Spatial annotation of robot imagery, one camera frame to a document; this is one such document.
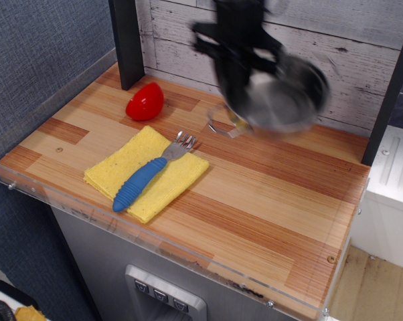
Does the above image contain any silver dispenser button panel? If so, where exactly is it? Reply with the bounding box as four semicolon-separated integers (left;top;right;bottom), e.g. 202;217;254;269
125;264;208;320

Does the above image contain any stainless steel pot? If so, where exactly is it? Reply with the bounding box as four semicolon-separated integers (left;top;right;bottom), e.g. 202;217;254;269
208;56;330;138

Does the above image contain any dark right frame post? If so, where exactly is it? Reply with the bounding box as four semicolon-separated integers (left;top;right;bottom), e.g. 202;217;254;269
361;45;403;166

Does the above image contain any grey toy fridge cabinet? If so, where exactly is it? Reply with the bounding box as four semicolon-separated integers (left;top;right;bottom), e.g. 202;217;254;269
53;209;289;320

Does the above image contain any white side cabinet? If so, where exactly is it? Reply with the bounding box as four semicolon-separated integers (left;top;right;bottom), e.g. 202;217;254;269
350;126;403;268

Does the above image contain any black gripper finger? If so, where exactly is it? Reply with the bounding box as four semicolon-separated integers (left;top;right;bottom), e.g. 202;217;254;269
244;58;278;87
214;49;252;104

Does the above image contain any yellow folded napkin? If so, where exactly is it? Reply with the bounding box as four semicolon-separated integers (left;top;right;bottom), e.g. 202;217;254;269
84;126;210;223

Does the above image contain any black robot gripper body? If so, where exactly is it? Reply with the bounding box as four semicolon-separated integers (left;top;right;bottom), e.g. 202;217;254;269
191;1;285;63

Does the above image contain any blue handled metal fork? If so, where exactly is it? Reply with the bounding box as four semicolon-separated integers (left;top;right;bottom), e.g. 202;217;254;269
112;131;197;212

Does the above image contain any red plastic egg half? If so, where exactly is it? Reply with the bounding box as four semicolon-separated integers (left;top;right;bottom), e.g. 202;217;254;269
125;82;164;121

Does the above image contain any clear acrylic table guard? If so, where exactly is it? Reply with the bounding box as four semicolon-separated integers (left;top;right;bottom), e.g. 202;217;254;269
0;41;372;320

